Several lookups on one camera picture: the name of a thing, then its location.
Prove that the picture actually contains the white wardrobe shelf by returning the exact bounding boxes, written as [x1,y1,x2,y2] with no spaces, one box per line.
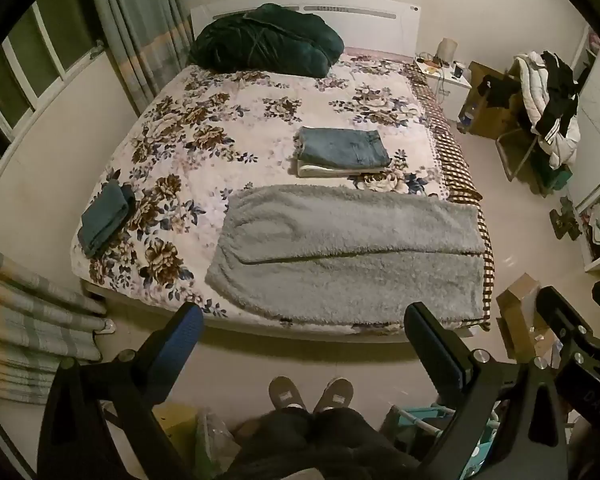
[565,25,600,273]

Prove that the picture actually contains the person's shoe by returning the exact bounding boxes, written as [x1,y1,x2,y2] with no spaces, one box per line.
[312,378,355,415]
[269,376,308,413]

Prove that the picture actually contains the folded cream pants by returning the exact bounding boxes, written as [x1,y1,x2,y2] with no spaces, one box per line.
[296,159,381,178]

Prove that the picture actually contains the clear plastic bag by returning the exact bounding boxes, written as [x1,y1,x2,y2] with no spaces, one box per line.
[195,410,237,480]

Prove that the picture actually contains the grey fleece pants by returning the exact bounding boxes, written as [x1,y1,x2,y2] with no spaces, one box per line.
[205,185,486,328]

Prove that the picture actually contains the black cloth on box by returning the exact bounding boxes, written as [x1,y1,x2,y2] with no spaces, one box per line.
[480,74,521,108]

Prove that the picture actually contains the person's left shoe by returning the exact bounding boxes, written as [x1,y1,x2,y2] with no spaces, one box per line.
[269,376,308,413]

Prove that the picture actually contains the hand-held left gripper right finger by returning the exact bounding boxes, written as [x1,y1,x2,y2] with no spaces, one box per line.
[404,302,571,480]

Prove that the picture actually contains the teal plastic crate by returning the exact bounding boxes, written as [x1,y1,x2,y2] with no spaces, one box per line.
[380,402,506,480]

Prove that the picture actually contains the pair of dark slippers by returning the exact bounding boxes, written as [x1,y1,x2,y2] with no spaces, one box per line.
[550,197,584,240]

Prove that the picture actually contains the metal folding chair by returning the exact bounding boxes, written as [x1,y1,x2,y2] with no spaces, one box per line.
[495,127,548,182]

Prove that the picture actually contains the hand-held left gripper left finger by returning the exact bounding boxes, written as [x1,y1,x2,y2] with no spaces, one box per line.
[37,302,205,480]

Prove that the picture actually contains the yellow box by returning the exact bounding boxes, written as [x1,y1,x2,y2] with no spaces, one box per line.
[152,402,201,466]

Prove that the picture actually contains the large cardboard box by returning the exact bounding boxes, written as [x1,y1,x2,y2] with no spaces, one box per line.
[460,61,527,139]

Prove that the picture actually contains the brown checked bedsheet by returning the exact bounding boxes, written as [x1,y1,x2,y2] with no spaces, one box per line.
[405,62,496,331]

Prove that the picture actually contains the dark green duvet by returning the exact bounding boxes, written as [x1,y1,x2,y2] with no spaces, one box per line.
[187,3,345,79]

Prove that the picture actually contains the floral bed blanket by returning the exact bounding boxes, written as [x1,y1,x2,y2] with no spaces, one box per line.
[70,52,486,333]

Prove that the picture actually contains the person's right shoe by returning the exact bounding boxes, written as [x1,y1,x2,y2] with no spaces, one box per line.
[312,378,355,415]

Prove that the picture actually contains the white headboard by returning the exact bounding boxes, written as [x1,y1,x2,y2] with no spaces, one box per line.
[190,0,422,56]

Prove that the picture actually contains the folded teal pants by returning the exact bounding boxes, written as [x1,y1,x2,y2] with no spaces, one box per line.
[78,181,137,259]

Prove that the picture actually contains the black striped garment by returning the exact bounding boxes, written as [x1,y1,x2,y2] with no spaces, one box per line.
[532,51,581,138]

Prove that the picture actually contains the small open cardboard box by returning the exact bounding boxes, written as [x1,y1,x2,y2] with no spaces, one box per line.
[495,272,561,361]

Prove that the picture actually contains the white framed window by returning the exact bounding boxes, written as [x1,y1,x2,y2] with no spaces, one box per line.
[0,0,106,196]

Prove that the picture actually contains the folded blue jeans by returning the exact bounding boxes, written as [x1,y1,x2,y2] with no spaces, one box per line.
[294,126,392,170]

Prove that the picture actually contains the person's dark trousers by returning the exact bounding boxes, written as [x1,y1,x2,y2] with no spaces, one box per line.
[215,407,421,480]

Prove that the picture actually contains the chair with clothes pile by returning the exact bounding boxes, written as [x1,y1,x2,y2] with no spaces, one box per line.
[510,52,581,171]

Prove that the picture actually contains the white nightstand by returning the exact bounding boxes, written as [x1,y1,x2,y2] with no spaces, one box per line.
[415,55,473,122]

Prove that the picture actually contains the green striped curtain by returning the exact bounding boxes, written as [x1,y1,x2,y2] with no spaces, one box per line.
[0,237,108,406]
[82,0,193,116]

